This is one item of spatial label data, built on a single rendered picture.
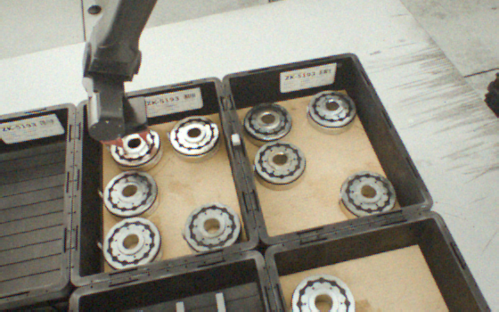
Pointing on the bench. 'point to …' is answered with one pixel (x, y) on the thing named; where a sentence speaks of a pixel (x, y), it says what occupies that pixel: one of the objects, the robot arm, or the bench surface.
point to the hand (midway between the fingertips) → (133, 141)
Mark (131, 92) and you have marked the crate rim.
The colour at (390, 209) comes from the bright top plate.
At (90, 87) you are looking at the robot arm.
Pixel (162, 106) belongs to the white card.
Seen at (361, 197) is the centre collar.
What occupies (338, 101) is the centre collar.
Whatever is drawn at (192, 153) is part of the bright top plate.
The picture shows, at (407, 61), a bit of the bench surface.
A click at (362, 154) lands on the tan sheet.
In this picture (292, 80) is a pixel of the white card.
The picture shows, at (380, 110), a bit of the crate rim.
